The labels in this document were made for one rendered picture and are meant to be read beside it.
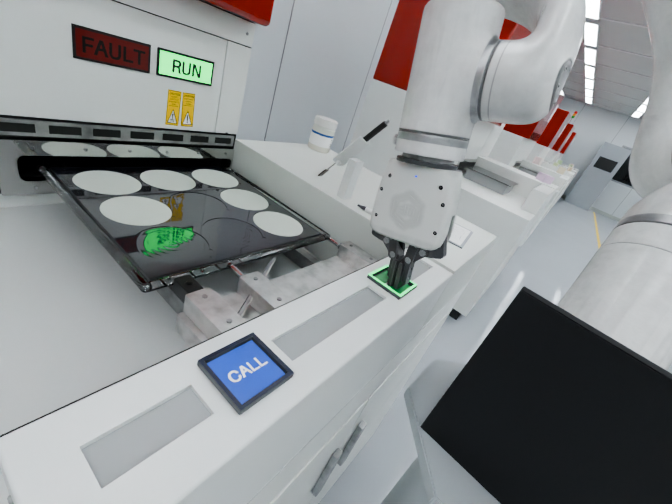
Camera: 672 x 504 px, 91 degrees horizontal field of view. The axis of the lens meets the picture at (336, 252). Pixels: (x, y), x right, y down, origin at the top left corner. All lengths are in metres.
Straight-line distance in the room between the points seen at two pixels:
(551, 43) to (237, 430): 0.41
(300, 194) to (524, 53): 0.51
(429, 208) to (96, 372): 0.43
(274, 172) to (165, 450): 0.65
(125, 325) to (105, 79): 0.44
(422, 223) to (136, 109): 0.59
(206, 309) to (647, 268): 0.51
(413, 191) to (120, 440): 0.35
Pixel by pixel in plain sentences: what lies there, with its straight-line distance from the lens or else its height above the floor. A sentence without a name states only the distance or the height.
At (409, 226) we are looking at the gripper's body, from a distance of 0.42.
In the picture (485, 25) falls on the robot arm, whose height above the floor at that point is 1.27.
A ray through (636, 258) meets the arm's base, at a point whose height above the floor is 1.12.
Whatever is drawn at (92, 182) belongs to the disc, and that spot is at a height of 0.90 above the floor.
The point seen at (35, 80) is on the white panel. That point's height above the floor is 1.03.
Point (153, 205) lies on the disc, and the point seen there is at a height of 0.90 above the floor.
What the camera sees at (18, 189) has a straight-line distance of 0.77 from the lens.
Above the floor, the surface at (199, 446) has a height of 0.96.
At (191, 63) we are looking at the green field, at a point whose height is 1.11.
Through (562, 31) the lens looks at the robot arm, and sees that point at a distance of 0.41.
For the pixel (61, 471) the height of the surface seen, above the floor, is 0.96.
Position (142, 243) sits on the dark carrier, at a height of 0.90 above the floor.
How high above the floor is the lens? 1.19
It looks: 27 degrees down
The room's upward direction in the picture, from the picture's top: 21 degrees clockwise
